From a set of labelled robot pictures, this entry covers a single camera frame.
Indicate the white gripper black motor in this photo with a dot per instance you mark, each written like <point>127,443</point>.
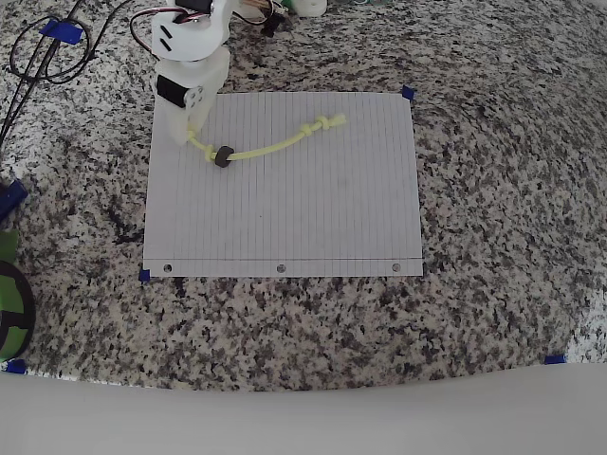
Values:
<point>210,76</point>

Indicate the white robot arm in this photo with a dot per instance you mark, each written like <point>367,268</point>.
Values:
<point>185,40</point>

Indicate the lined paper sheet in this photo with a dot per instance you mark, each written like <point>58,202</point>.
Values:
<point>294,204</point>

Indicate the blue tape piece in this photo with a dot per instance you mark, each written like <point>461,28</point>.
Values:
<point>15,366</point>
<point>12,195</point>
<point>144,275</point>
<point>555,359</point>
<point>61,31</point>
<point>408,93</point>

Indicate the green tape piece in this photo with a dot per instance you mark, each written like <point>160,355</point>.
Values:
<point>7,244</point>

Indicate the green and black tape roll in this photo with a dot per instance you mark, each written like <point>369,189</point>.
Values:
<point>9,294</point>

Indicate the white backdrop board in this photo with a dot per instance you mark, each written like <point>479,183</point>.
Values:
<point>303,422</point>

